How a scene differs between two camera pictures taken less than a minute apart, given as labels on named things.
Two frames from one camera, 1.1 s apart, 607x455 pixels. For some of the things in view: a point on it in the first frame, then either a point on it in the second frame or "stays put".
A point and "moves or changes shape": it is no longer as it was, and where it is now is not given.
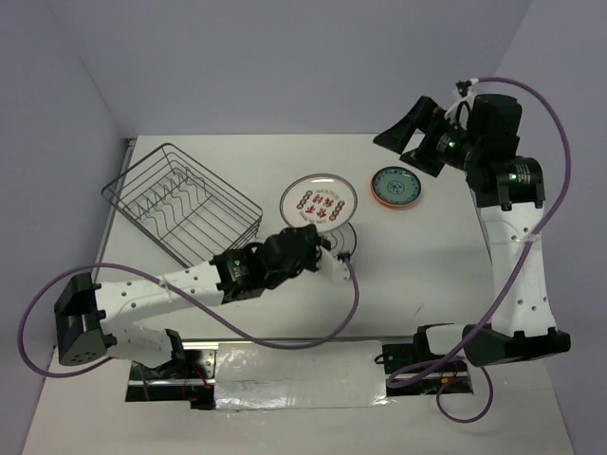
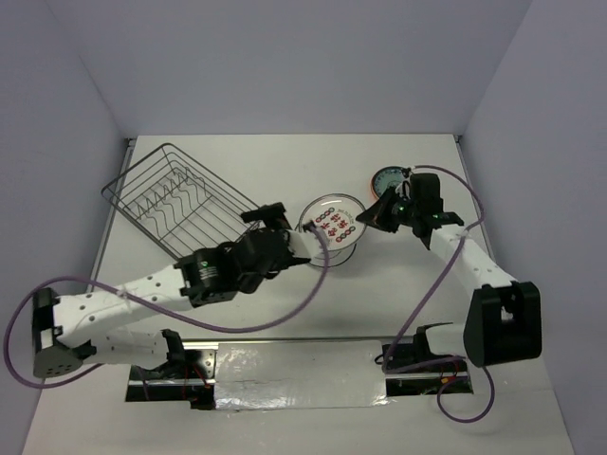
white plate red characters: x=326 y=201 moves or changes shape
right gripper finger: x=397 y=134 to x=378 y=212
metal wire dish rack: x=184 y=209 stays put
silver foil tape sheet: x=251 y=375 stays put
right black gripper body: x=447 y=142 to x=403 y=210
